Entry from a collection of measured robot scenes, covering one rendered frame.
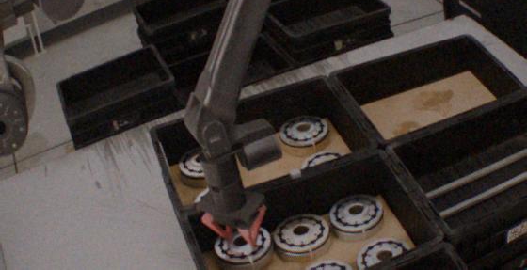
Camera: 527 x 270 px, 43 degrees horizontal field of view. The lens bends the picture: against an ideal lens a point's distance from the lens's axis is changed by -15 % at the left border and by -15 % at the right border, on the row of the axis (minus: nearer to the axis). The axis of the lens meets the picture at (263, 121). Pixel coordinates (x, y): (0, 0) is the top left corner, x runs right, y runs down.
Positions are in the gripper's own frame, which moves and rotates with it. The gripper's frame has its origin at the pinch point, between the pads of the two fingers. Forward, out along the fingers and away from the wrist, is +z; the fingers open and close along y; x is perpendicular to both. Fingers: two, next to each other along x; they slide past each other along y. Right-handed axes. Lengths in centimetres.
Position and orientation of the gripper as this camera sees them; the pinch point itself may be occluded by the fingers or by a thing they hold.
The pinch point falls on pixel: (241, 238)
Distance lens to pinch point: 137.2
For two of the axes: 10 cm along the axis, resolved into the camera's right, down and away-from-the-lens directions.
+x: -4.5, 5.8, -6.8
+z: 1.8, 8.0, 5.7
